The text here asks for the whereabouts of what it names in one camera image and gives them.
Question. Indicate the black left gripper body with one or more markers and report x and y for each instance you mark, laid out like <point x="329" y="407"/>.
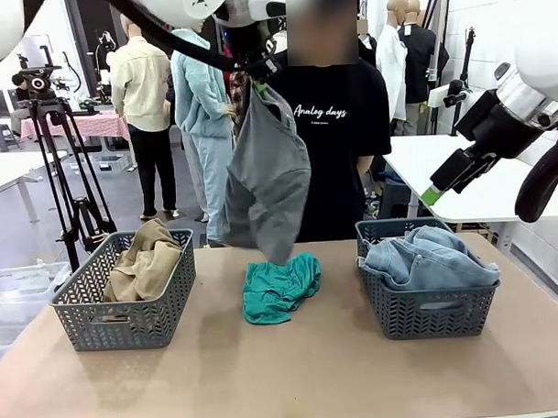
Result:
<point x="255" y="49"/>

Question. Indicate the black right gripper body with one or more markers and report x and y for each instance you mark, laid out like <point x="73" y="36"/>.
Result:
<point x="461" y="168"/>

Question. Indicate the light blue denim jeans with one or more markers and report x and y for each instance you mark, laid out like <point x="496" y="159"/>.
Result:
<point x="437" y="263"/>

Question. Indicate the grey t-shirt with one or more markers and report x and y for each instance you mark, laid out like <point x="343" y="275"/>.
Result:
<point x="269" y="182"/>

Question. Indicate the teal green shorts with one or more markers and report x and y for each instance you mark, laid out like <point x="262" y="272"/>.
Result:
<point x="273" y="292"/>

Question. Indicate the tan khaki shirt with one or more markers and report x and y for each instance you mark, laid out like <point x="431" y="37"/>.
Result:
<point x="143" y="269"/>

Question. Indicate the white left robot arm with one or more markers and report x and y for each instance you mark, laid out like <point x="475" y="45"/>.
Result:
<point x="198" y="5"/>

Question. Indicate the mannequin in red plaid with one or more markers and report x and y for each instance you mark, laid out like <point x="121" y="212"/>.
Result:
<point x="237" y="91"/>

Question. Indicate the dark storage box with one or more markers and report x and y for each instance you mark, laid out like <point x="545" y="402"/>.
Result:
<point x="395" y="198"/>

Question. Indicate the large white table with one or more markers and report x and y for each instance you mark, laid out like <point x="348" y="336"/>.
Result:
<point x="410" y="158"/>

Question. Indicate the mannequin in light blue fleece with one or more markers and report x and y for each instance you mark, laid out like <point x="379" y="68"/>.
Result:
<point x="195" y="97"/>

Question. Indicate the person in black t-shirt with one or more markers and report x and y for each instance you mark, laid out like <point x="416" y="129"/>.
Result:
<point x="337" y="170"/>

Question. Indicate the mannequin in black coat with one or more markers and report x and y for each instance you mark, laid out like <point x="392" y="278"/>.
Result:
<point x="420" y="57"/>

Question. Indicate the grey plastic lattice basket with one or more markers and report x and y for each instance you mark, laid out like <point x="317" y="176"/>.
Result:
<point x="429" y="314"/>
<point x="127" y="333"/>

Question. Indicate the mannequin in cream jacket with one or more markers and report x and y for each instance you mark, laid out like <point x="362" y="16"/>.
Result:
<point x="139" y="85"/>

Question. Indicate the mannequin in white shirt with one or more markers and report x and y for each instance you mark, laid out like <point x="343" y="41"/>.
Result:
<point x="390" y="63"/>

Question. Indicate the black light stand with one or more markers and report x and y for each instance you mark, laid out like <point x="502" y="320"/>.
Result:
<point x="470" y="42"/>

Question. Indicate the grey leaning stand pole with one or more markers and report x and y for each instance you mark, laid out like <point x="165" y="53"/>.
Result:
<point x="441" y="33"/>

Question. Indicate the table with red checked cloth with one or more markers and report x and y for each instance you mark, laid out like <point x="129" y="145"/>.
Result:
<point x="88" y="126"/>

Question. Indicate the small white table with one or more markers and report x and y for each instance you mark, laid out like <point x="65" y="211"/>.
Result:
<point x="12" y="172"/>

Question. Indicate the grey stool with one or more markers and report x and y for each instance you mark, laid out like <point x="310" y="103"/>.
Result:
<point x="1" y="134"/>

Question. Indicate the clear plastic storage bin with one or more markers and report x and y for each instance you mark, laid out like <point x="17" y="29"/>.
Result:
<point x="20" y="291"/>

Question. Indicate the black right wrist mount block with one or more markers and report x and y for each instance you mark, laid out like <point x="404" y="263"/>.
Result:
<point x="496" y="128"/>

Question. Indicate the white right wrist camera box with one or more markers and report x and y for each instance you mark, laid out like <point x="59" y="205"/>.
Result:
<point x="440" y="95"/>

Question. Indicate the black camera tripod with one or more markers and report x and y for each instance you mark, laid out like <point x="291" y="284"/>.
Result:
<point x="41" y="82"/>

